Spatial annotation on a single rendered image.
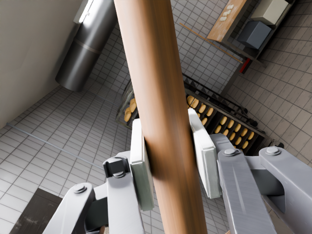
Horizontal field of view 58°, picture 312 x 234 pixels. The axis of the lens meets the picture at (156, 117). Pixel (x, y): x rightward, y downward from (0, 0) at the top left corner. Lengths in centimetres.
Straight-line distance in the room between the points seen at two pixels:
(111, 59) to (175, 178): 505
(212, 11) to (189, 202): 515
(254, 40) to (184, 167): 463
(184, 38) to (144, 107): 505
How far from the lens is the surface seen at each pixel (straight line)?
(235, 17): 451
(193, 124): 18
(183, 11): 520
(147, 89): 16
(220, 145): 16
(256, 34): 479
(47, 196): 211
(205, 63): 532
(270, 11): 486
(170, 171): 17
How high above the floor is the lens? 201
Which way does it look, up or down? 11 degrees down
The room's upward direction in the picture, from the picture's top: 62 degrees counter-clockwise
